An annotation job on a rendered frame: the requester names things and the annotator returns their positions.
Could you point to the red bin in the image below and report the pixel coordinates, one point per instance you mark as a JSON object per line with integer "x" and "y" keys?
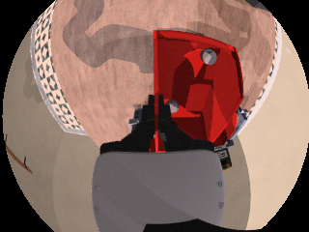
{"x": 208, "y": 95}
{"x": 227, "y": 132}
{"x": 152, "y": 145}

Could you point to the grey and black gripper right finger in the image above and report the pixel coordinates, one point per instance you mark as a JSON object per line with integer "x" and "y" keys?
{"x": 177, "y": 140}

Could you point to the grey metal disc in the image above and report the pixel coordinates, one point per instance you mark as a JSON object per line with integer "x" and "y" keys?
{"x": 208, "y": 56}

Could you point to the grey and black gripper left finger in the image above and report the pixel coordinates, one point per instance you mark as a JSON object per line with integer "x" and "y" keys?
{"x": 137, "y": 140}

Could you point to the dark grey disc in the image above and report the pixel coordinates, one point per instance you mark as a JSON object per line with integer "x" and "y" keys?
{"x": 174, "y": 106}

